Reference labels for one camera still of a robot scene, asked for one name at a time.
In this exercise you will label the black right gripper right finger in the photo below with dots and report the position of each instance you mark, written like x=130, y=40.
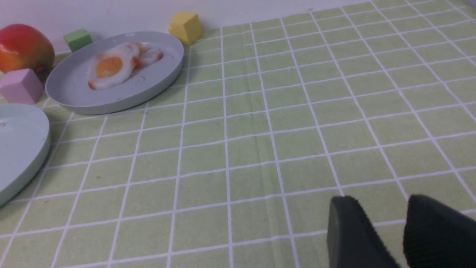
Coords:
x=437, y=236

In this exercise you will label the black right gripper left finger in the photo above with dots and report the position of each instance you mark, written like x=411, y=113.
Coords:
x=352, y=241

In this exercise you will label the fried egg front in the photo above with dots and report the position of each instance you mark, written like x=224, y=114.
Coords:
x=113, y=67

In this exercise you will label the fried egg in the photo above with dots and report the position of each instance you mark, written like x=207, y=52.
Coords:
x=147, y=55
x=113, y=67

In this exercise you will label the green checkered tablecloth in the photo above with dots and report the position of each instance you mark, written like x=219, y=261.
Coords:
x=234, y=165

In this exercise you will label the yellow cube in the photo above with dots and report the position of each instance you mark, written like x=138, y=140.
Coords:
x=186, y=26

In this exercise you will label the fried egg rear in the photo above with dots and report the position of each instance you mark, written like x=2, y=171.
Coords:
x=147, y=55

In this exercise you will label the grey plate with eggs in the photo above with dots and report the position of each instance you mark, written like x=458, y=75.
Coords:
x=67, y=83

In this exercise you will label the green cube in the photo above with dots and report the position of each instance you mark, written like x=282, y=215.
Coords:
x=78, y=39

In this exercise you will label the light blue centre plate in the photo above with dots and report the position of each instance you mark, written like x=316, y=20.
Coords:
x=24, y=145

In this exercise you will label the pink cube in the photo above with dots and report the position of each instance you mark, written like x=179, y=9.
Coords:
x=21, y=86

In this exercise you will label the red yellow apple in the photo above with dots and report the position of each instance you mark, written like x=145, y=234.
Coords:
x=23, y=46

